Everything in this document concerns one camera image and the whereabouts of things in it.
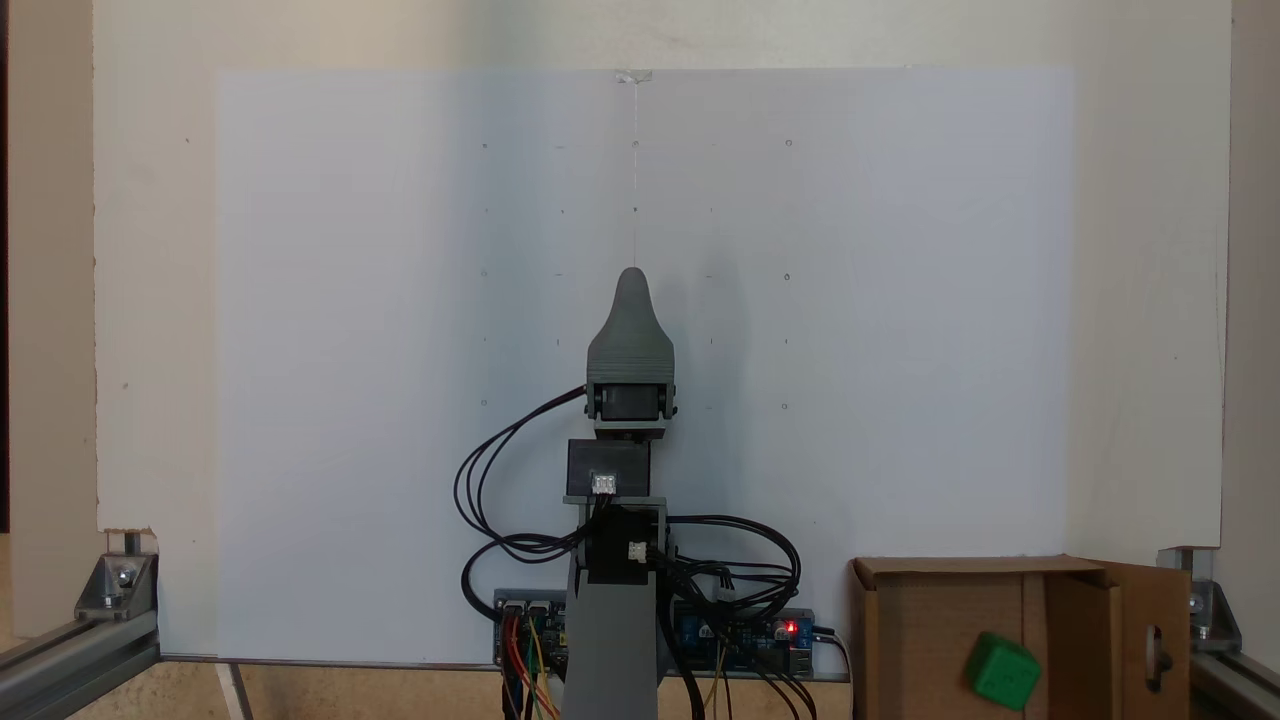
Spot long yellow wire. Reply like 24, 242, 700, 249
700, 640, 729, 720

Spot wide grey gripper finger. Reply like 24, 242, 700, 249
586, 266, 677, 386

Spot green dice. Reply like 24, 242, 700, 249
963, 631, 1042, 712

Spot blue power circuit board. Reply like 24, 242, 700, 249
672, 605, 816, 676

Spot open cardboard box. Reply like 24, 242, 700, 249
850, 555, 1193, 720

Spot black table cable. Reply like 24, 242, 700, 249
460, 545, 511, 621
813, 625, 853, 683

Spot aluminium frame post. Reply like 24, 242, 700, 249
1190, 648, 1280, 720
0, 608, 161, 720

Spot red jumper wire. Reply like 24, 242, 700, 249
508, 615, 546, 720

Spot metal corner bracket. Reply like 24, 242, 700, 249
1158, 546, 1243, 653
75, 530, 159, 621

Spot black motor cable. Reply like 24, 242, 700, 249
655, 515, 803, 626
453, 385, 593, 563

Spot orange jumper wire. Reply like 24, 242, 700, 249
528, 625, 561, 720

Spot circuit board with jumper wires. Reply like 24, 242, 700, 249
495, 590, 569, 669

